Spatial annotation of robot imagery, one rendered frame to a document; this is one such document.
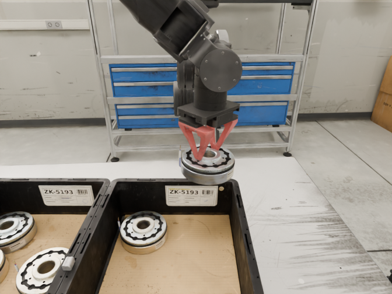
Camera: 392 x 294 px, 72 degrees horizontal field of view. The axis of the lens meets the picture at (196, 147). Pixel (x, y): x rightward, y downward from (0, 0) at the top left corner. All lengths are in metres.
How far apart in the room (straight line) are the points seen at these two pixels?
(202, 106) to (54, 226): 0.47
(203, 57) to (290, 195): 0.75
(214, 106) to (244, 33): 2.75
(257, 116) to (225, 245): 1.96
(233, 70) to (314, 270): 0.59
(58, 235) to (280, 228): 0.60
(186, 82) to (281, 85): 1.73
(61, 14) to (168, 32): 2.90
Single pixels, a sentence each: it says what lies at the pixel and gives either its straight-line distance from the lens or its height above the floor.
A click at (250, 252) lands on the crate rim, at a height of 0.93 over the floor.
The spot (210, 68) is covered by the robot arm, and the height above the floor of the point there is 1.22.
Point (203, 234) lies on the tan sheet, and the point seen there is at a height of 0.83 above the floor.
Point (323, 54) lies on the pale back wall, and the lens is 3.53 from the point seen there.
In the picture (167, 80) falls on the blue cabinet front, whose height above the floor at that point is 0.75.
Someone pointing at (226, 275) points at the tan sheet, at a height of 0.83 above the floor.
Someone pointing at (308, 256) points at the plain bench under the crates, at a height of 0.70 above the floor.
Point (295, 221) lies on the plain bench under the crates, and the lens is 0.92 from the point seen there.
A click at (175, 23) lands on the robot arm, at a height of 1.27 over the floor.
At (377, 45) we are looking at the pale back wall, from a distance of 3.83.
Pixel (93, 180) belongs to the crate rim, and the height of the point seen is 0.93.
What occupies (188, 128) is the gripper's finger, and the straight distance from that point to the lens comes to 0.48.
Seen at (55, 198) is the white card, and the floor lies 0.88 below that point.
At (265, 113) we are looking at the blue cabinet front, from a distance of 2.51.
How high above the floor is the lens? 1.30
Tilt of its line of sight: 28 degrees down
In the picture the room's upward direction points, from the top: straight up
